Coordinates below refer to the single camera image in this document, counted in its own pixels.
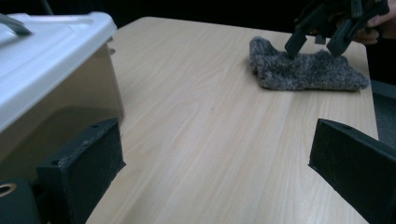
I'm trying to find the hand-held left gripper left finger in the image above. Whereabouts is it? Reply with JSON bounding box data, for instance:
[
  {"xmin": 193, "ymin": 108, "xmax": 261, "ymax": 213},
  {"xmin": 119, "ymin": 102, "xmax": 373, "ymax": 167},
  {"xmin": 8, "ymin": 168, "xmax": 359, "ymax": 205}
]
[{"xmin": 36, "ymin": 117, "xmax": 126, "ymax": 224}]

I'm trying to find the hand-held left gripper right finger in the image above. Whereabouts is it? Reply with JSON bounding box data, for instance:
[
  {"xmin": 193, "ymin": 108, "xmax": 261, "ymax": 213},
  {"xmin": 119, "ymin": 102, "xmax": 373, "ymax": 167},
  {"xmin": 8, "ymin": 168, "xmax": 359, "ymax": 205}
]
[{"xmin": 307, "ymin": 118, "xmax": 396, "ymax": 224}]

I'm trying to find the grey fluffy cloth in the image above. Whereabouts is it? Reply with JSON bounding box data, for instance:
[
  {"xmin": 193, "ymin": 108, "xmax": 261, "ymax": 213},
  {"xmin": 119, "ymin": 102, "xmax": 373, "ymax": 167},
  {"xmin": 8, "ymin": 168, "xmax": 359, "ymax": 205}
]
[{"xmin": 248, "ymin": 35, "xmax": 371, "ymax": 92}]

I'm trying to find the translucent grey storage box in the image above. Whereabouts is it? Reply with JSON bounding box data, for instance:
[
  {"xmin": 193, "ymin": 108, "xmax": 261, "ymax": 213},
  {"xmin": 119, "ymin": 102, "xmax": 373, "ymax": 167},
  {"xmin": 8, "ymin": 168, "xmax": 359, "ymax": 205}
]
[{"xmin": 0, "ymin": 43, "xmax": 126, "ymax": 183}]

